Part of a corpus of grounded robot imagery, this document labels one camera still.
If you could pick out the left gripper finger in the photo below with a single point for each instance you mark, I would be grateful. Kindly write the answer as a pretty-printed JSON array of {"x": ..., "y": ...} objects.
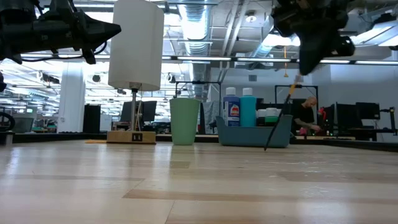
[
  {"x": 93, "y": 44},
  {"x": 96, "y": 29}
]

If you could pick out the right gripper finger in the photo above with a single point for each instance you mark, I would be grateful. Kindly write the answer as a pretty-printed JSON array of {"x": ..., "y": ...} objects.
[{"x": 311, "y": 53}]

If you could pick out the black paintbrush gold ferrule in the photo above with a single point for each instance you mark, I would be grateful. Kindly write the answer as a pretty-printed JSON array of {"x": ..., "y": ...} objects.
[{"x": 292, "y": 90}]

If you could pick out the large turquoise paint bottle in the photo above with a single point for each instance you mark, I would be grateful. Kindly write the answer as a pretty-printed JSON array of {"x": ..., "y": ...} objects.
[{"x": 248, "y": 109}]

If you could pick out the orange fan paintbrush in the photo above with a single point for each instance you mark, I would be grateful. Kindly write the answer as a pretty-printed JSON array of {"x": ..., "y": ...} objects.
[{"x": 96, "y": 142}]

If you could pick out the white shade wooden table lamp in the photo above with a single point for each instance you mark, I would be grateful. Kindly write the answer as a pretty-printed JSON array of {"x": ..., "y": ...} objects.
[{"x": 136, "y": 46}]

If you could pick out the white building pillar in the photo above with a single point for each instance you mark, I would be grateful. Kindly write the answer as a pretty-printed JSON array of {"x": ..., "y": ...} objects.
[{"x": 71, "y": 99}]

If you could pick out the person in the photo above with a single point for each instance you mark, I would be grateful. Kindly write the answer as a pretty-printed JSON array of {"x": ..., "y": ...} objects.
[{"x": 303, "y": 116}]

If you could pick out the black computer monitor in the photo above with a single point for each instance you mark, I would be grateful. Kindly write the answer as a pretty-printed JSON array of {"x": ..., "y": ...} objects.
[
  {"x": 345, "y": 116},
  {"x": 368, "y": 110},
  {"x": 147, "y": 110}
]

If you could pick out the black round wheel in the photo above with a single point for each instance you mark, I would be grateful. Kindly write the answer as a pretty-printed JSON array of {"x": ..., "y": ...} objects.
[{"x": 13, "y": 121}]

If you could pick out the blue-grey plastic bin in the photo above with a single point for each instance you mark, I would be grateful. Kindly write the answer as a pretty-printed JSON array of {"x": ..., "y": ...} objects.
[{"x": 248, "y": 137}]

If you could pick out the mint green plastic cup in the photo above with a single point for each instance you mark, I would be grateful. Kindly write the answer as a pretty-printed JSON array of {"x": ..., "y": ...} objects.
[{"x": 185, "y": 124}]

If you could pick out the silver ventilation duct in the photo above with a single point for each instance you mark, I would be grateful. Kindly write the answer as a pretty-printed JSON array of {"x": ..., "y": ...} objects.
[{"x": 196, "y": 31}]

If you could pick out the black aluminium table frame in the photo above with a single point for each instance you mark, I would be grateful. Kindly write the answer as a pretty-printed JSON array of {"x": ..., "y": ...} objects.
[{"x": 46, "y": 137}]

